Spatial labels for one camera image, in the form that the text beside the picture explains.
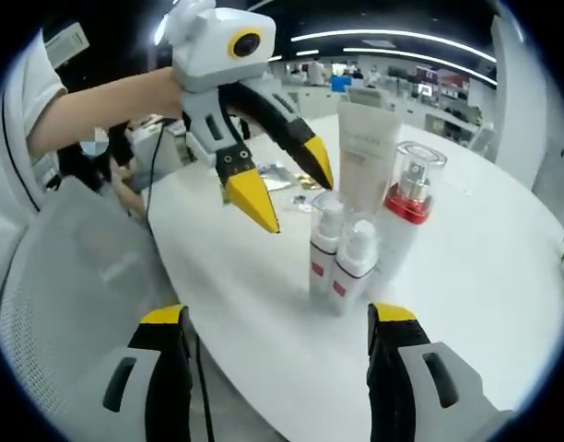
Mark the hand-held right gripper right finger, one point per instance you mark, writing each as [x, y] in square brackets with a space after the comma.
[392, 377]

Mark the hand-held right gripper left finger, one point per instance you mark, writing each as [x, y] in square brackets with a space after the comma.
[167, 377]

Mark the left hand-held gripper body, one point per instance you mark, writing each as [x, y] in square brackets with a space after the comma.
[208, 50]

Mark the gold foil skincare sachet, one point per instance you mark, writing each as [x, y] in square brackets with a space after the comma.
[309, 181]

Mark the small white skincare sachet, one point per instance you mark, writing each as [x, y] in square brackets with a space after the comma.
[300, 202]

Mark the white skincare tube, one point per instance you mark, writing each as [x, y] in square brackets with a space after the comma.
[365, 152]

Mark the small white skincare bottle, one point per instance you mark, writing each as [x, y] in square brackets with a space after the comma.
[321, 258]
[351, 276]

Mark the red collar white skincare bottle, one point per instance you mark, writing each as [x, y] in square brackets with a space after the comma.
[402, 248]

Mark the blue storage box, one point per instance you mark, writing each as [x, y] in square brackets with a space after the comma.
[341, 84]

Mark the white background chair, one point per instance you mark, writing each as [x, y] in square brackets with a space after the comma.
[367, 97]

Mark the ceiling light strip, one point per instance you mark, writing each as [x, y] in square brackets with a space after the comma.
[402, 51]
[402, 34]

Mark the white hanging sign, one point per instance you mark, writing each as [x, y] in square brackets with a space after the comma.
[67, 43]

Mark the white pillar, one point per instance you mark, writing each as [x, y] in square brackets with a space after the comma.
[517, 115]

